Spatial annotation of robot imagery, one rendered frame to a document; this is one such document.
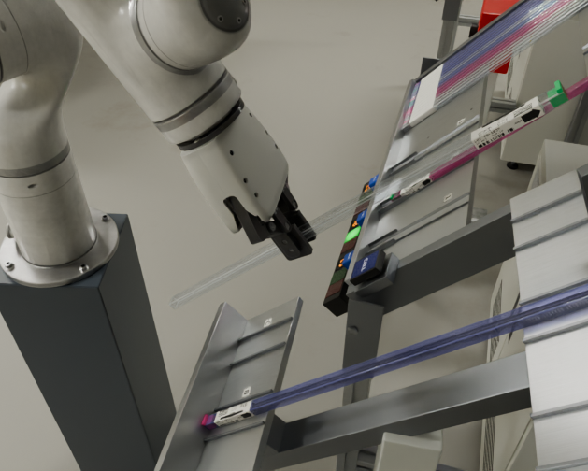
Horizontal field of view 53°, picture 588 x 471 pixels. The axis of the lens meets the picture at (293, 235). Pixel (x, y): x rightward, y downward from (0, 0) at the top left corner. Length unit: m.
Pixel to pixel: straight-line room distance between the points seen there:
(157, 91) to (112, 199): 1.79
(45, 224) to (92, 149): 1.66
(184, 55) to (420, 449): 0.44
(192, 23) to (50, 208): 0.54
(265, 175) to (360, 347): 0.40
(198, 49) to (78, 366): 0.79
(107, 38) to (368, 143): 2.07
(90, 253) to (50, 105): 0.26
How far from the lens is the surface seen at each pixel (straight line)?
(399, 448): 0.65
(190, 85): 0.52
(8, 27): 0.82
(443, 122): 1.14
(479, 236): 0.77
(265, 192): 0.56
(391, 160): 1.14
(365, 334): 0.87
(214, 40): 0.46
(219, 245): 2.03
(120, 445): 1.37
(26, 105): 0.89
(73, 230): 0.97
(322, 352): 1.71
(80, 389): 1.21
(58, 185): 0.92
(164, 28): 0.47
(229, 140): 0.54
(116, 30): 0.51
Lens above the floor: 1.37
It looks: 42 degrees down
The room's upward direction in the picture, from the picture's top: straight up
